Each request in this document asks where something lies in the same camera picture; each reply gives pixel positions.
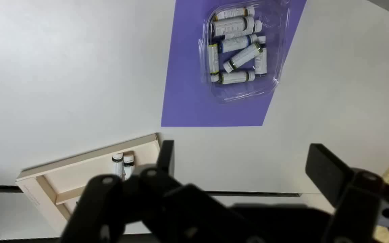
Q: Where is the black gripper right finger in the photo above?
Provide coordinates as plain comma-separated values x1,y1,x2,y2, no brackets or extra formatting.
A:
304,142,389,243

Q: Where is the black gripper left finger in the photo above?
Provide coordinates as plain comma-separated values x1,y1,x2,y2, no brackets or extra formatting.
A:
60,139,250,243

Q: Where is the small white bottle black cap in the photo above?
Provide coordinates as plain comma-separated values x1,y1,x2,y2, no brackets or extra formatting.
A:
110,151,124,180
121,151,136,180

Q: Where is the light wooden tray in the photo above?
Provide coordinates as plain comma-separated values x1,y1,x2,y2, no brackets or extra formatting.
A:
14,131,163,235

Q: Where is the purple rectangular mat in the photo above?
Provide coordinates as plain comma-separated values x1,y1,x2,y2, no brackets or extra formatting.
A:
159,0,308,128

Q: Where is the clear plastic bowl container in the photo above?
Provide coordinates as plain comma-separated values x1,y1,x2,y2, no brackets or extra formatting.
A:
197,0,294,104

